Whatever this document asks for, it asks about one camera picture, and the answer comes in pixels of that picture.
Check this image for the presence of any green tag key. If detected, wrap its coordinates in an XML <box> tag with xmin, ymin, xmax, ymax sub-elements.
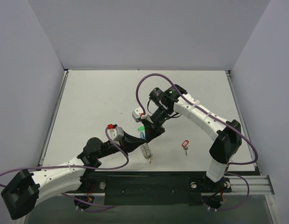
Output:
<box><xmin>138</xmin><ymin>126</ymin><xmax>145</xmax><ymax>132</ymax></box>

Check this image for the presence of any large keyring blue handle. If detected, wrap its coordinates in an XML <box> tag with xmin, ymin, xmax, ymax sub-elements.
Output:
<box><xmin>140</xmin><ymin>142</ymin><xmax>153</xmax><ymax>164</ymax></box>

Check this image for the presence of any red tag key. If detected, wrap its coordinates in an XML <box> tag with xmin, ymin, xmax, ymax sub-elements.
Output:
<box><xmin>181</xmin><ymin>140</ymin><xmax>189</xmax><ymax>156</ymax></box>

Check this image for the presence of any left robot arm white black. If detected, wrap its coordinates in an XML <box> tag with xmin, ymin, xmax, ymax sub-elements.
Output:
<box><xmin>1</xmin><ymin>133</ymin><xmax>145</xmax><ymax>220</ymax></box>

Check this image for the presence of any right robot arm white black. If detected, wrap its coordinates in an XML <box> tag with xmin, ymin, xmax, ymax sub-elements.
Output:
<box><xmin>149</xmin><ymin>84</ymin><xmax>242</xmax><ymax>191</ymax></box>

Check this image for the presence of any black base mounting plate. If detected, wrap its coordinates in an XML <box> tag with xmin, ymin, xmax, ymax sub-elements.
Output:
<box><xmin>74</xmin><ymin>171</ymin><xmax>232</xmax><ymax>206</ymax></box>

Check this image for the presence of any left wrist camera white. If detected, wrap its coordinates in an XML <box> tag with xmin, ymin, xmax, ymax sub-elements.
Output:
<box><xmin>107</xmin><ymin>124</ymin><xmax>124</xmax><ymax>141</ymax></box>

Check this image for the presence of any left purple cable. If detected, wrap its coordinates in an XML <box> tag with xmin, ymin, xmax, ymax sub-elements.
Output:
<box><xmin>0</xmin><ymin>128</ymin><xmax>130</xmax><ymax>213</ymax></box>

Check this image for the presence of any aluminium rail frame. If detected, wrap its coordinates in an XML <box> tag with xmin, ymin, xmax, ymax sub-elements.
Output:
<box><xmin>28</xmin><ymin>70</ymin><xmax>271</xmax><ymax>213</ymax></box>

